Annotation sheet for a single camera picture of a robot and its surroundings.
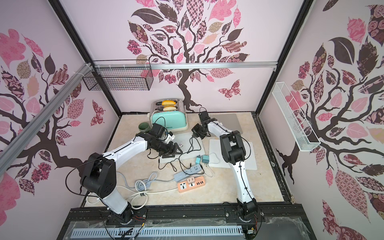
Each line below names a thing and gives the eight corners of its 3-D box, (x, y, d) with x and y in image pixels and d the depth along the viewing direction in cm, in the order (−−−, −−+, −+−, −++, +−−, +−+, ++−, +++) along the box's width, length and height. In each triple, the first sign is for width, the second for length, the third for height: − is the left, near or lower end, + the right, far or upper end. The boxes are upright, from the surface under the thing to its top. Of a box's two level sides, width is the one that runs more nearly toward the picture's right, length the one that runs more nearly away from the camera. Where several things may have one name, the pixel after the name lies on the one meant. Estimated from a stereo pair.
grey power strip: (175, 183, 85) (175, 181, 84) (173, 177, 88) (172, 175, 86) (203, 169, 91) (203, 168, 89) (200, 164, 93) (200, 163, 91)
